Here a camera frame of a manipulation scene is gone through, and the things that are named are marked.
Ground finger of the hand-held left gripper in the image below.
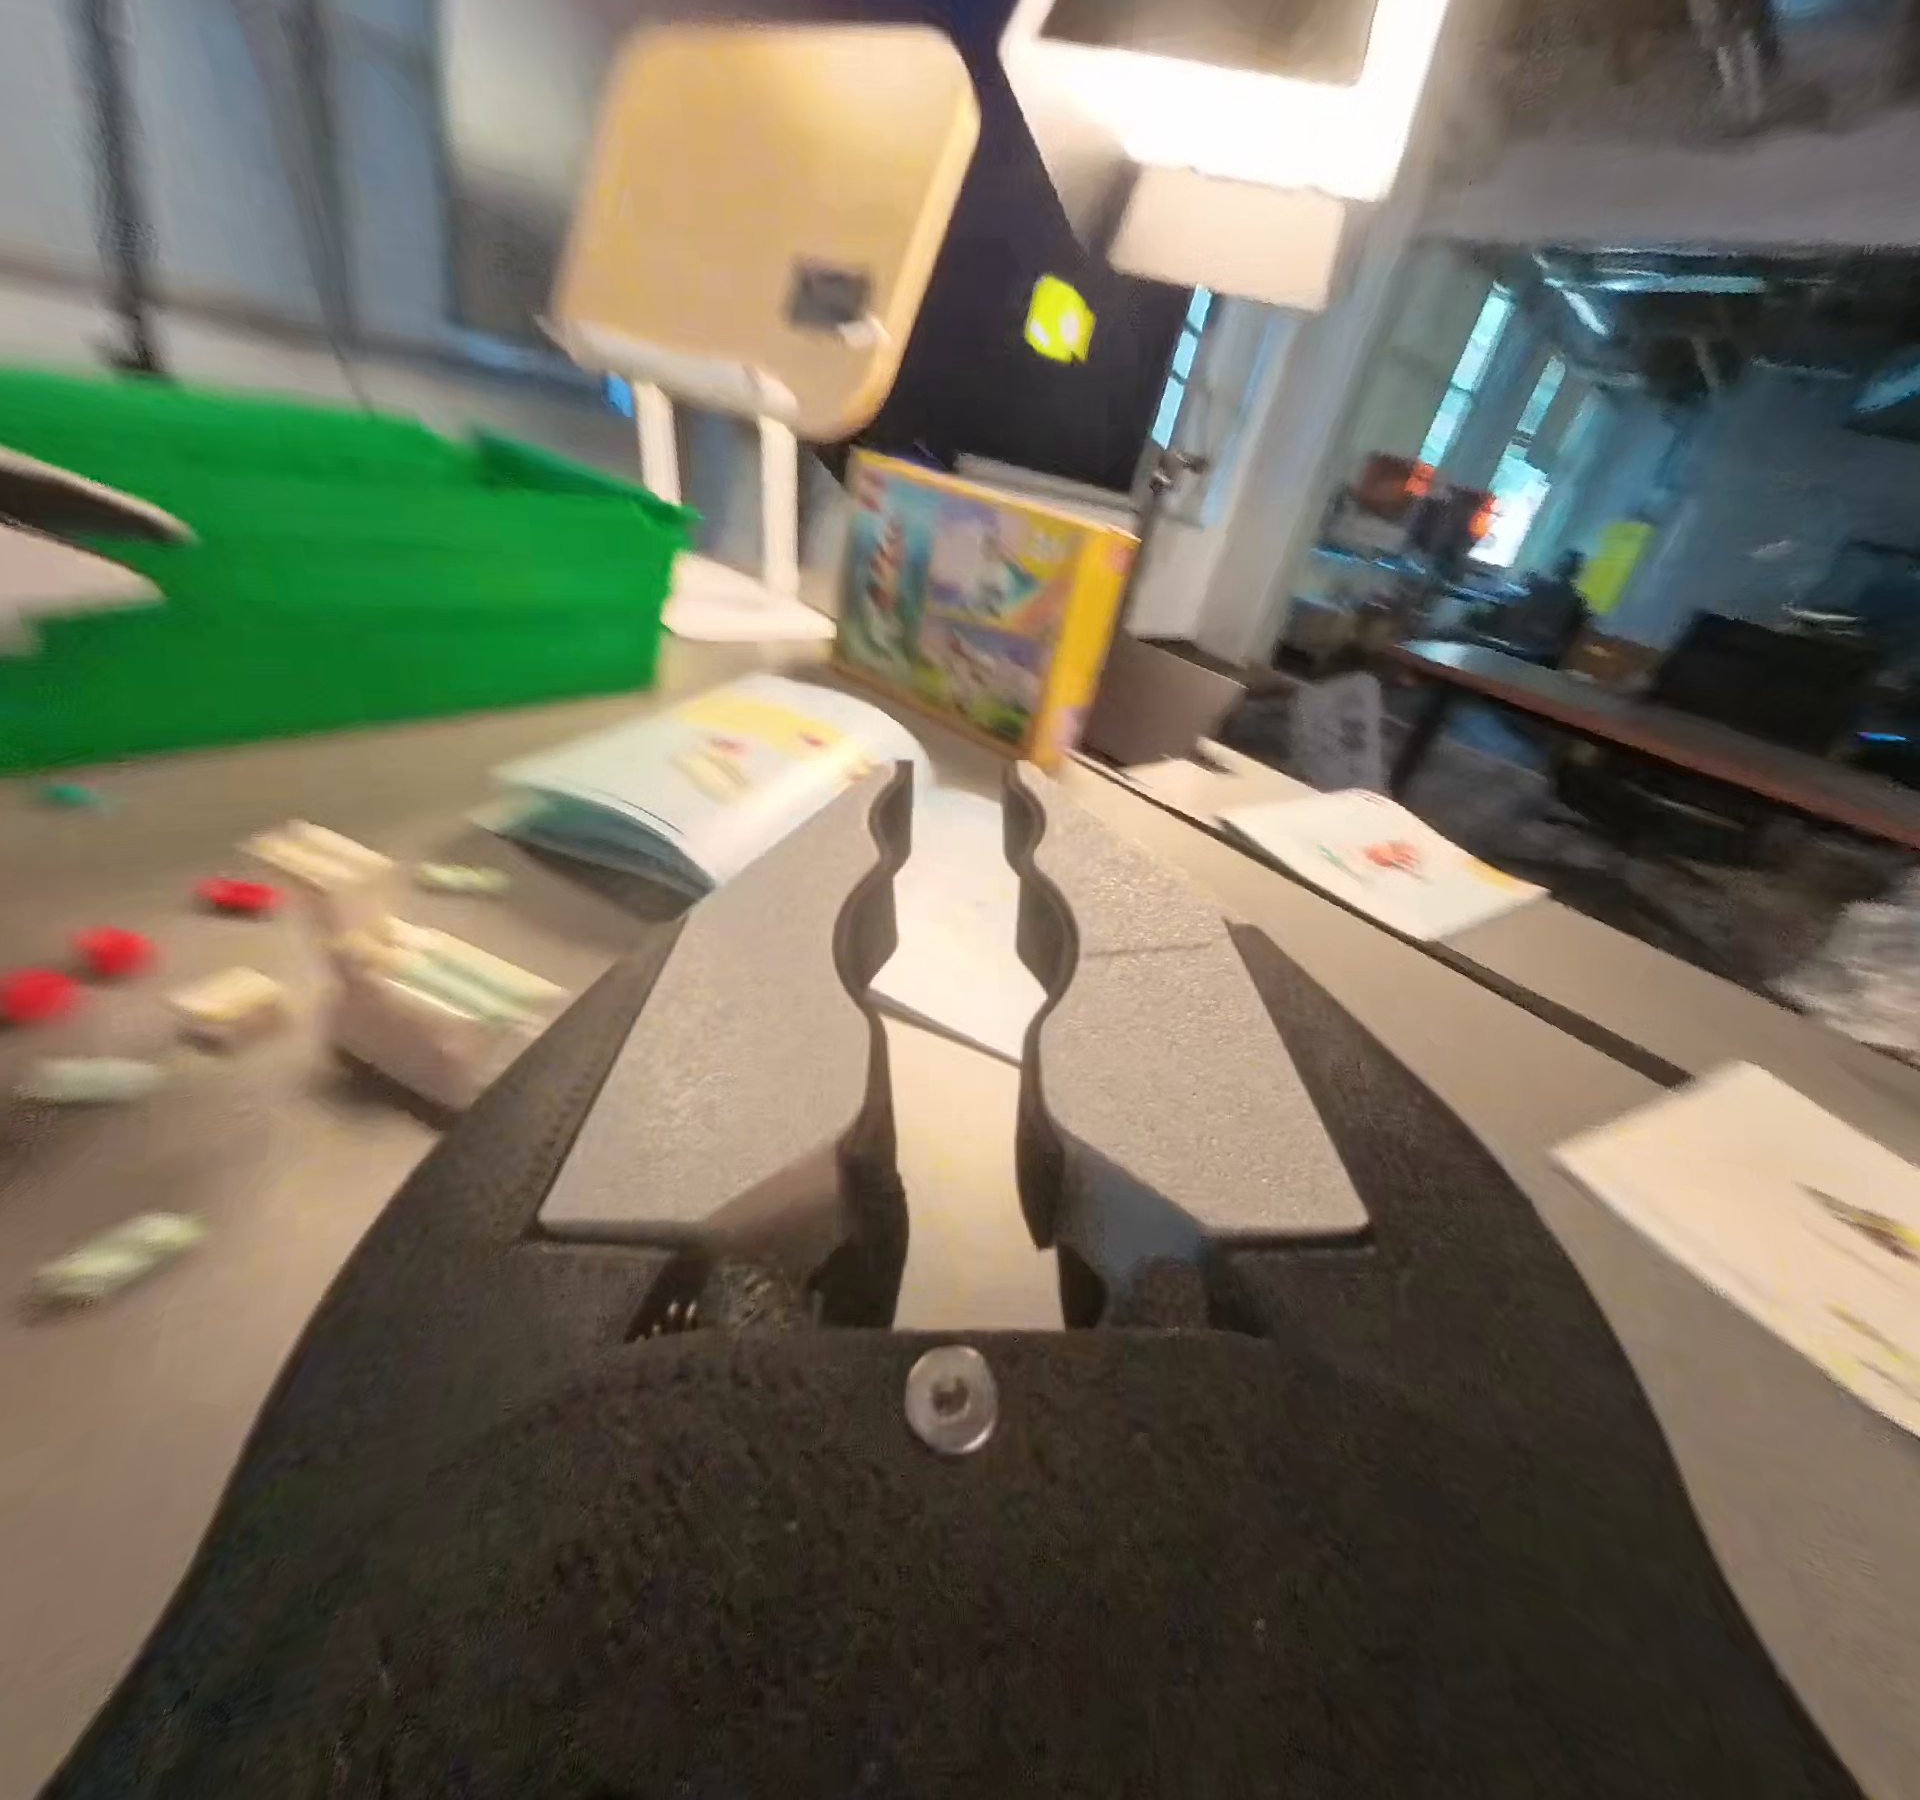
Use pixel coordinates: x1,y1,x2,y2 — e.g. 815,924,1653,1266
0,447,199,654

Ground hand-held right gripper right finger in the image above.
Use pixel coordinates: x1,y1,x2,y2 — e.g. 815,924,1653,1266
1002,762,1370,1335

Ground white lego assembly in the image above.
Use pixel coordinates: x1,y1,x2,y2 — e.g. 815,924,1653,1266
319,913,576,1113

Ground dark board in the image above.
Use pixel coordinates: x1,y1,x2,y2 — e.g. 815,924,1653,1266
862,0,1209,497

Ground clear plastic bags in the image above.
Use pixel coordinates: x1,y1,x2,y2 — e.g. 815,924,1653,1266
1770,898,1920,1055

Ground black light stand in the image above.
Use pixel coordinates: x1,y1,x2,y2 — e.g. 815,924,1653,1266
66,0,170,380

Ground long cream lego piece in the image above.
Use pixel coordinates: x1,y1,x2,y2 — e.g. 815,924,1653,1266
239,820,397,891

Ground cream lego brick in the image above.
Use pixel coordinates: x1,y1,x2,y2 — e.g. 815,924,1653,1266
167,967,291,1049

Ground instruction booklet with red picture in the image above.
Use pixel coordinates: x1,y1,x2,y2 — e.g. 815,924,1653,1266
1218,787,1550,943

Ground white instruction booklet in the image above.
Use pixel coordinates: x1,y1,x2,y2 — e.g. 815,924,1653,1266
1551,1062,1920,1442

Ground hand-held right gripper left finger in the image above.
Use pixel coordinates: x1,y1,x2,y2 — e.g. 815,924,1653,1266
535,762,917,1335

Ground wooden chair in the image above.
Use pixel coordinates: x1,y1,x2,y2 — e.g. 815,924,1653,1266
540,22,985,642

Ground green plastic bin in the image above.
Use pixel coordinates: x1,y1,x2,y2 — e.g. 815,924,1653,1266
0,363,668,777
471,428,703,564

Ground white studio light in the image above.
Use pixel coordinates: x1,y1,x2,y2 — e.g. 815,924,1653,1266
1000,0,1482,311

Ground open instruction booklet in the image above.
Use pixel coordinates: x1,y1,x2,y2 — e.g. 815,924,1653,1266
477,675,934,903

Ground colourful lego box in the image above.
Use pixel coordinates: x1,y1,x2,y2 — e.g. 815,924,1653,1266
831,447,1142,769

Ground brown wooden table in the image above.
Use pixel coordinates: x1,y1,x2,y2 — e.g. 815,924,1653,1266
1385,635,1920,851

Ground grey box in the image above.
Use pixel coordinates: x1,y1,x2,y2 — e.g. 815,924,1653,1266
1081,630,1251,769

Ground yellow-green paper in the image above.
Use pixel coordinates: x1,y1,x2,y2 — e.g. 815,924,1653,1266
1574,517,1653,618

